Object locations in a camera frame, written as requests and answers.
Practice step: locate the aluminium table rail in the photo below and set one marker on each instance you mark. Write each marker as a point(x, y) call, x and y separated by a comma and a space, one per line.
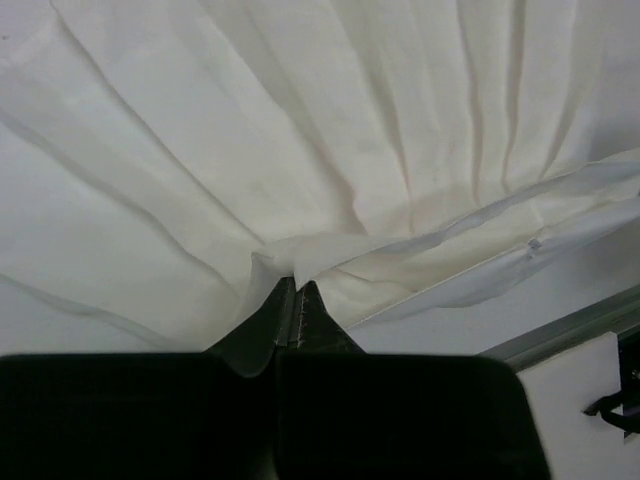
point(618, 314)

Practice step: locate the white skirt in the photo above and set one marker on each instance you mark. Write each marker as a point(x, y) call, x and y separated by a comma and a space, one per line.
point(167, 162)

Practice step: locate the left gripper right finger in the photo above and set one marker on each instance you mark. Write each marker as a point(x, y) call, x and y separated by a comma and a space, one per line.
point(344, 413)

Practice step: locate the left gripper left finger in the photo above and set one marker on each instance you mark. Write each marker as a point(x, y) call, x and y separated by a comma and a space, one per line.
point(161, 415)

